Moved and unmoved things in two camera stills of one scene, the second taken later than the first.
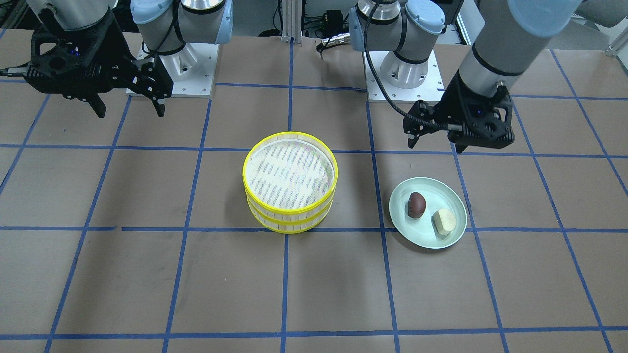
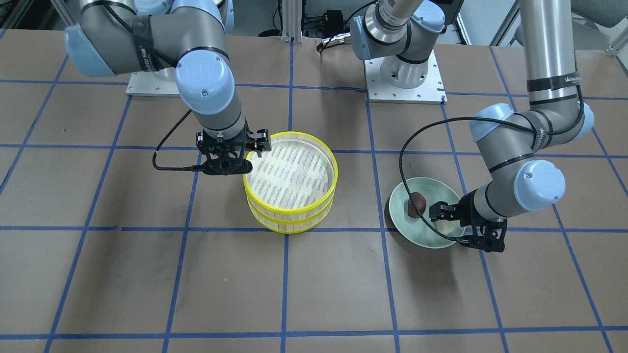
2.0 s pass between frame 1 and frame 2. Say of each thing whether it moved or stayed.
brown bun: stayed
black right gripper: moved
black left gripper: moved
